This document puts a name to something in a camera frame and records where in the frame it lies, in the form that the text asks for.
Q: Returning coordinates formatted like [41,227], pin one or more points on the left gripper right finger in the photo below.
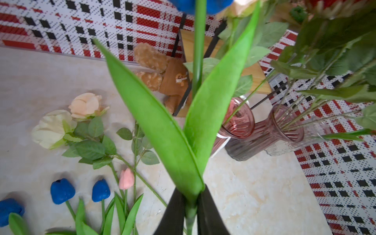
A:
[208,217]

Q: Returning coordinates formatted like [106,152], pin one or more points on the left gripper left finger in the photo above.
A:
[172,222]

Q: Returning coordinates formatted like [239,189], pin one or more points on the blue tulip stem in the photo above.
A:
[185,151]
[349,136]

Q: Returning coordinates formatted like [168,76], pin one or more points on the red gerbera flower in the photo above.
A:
[336,50]

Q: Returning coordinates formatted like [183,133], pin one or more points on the pink tulip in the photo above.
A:
[126,181]

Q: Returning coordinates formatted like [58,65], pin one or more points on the pink glass vase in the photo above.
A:
[240,126]

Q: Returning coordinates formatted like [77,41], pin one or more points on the dark ribbed glass vase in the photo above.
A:
[265,133]

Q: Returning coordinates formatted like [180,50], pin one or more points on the clear glass vase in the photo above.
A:
[311,133]

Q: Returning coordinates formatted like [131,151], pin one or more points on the brown plush teddy bear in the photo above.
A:
[169,76]

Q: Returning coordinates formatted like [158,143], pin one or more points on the peach rose on table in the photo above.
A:
[86,106]

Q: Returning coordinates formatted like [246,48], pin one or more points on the wooden two-tier shelf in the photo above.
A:
[247,41]

